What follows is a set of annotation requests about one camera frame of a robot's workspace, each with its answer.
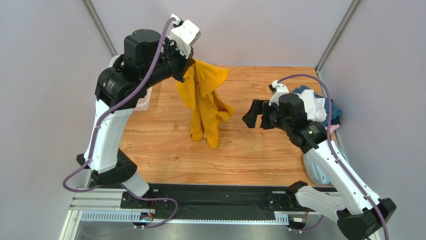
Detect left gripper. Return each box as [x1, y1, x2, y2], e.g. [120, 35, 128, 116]
[141, 36, 195, 90]

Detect yellow t-shirt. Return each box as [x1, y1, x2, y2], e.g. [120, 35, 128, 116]
[176, 59, 235, 149]

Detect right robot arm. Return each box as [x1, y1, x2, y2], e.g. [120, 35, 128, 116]
[242, 93, 397, 240]

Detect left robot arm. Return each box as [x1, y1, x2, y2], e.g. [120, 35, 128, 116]
[77, 26, 201, 197]

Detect white plastic basket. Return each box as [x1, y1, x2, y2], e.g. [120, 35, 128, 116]
[108, 55, 153, 112]

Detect white t-shirt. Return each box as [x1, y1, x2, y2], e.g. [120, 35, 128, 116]
[292, 89, 327, 123]

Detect pink garment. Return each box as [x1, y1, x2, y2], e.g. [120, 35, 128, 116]
[327, 124, 340, 133]

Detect light blue headphones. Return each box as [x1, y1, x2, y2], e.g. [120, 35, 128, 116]
[303, 142, 348, 186]

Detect blue t-shirt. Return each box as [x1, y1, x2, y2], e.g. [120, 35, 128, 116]
[292, 85, 343, 127]

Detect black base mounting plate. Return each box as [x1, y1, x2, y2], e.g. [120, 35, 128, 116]
[120, 182, 339, 221]

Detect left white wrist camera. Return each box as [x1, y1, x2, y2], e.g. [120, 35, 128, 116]
[168, 14, 201, 59]

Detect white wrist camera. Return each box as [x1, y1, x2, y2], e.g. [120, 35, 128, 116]
[268, 80, 290, 106]
[168, 14, 201, 59]

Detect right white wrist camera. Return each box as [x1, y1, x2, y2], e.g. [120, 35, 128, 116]
[268, 80, 290, 106]

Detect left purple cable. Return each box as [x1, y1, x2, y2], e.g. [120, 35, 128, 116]
[62, 17, 179, 229]

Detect purple cable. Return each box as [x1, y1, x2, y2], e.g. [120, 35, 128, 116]
[276, 73, 390, 240]
[62, 17, 179, 229]

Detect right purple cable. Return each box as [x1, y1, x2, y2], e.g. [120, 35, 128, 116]
[276, 73, 390, 240]

